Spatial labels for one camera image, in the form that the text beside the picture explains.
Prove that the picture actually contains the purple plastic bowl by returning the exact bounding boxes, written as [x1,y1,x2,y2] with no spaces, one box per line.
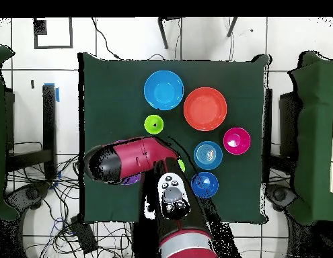
[112,138,143,187]

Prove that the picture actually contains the green plastic cup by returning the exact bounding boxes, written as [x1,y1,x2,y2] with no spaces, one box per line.
[143,114,165,135]

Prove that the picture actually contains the ribbed light blue bowl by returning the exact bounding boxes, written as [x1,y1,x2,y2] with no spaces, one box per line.
[193,140,223,171]

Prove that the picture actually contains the orange plastic bowl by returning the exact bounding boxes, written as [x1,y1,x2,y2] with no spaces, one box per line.
[183,86,228,132]

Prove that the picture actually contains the large light blue bowl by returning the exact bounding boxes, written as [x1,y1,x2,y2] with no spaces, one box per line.
[143,70,185,112]

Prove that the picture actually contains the dark blue bowl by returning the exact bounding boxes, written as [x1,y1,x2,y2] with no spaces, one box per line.
[190,171,219,200]

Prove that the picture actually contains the pink plastic bowl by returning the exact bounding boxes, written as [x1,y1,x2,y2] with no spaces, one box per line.
[223,126,252,156]

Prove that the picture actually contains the dark green table cloth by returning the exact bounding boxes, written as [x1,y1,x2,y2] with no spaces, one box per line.
[77,52,272,225]

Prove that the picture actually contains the black metal chair legs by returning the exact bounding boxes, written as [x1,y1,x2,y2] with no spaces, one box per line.
[157,16,239,50]

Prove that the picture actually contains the black power strip box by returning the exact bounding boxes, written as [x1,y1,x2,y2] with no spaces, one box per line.
[70,214,99,255]

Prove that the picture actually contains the black floor cable with plug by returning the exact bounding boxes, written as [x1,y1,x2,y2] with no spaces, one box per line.
[91,17,122,60]

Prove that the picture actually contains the black stand post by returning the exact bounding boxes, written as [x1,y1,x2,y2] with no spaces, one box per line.
[42,84,58,179]

